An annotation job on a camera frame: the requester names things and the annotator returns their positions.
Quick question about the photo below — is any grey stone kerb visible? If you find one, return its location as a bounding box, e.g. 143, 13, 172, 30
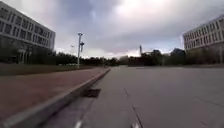
0, 67, 112, 128

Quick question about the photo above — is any row of dark trees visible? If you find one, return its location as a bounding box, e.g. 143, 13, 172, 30
0, 46, 224, 67

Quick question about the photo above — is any tall lamp pole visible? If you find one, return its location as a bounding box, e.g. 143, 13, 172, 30
76, 32, 85, 69

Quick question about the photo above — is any large pale grid-window building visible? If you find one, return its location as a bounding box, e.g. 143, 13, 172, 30
0, 1, 57, 64

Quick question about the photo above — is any dark drain cover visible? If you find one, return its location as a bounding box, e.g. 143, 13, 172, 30
80, 87, 102, 99

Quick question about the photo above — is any dark grass strip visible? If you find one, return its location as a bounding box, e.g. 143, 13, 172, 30
0, 62, 96, 77

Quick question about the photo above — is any robot's own part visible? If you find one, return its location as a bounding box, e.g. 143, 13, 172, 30
73, 120, 83, 128
131, 122, 141, 128

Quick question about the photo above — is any reddish-brown ground bed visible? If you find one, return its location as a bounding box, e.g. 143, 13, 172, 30
0, 67, 108, 122

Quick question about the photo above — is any pale multi-storey building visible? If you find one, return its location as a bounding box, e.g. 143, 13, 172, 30
182, 14, 224, 65

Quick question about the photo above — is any grey paved plaza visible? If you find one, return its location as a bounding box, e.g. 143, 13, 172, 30
39, 65, 224, 128

